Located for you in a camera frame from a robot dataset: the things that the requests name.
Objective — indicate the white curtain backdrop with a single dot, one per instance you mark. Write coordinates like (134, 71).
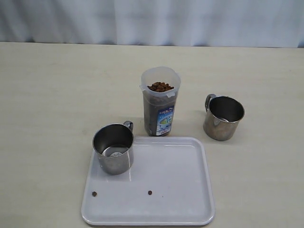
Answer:
(214, 23)

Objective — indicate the clear plastic container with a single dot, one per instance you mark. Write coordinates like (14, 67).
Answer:
(160, 74)

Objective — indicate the steel mug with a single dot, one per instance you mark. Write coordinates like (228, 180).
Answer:
(113, 145)
(223, 115)

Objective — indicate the white plastic tray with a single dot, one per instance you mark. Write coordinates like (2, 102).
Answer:
(173, 168)

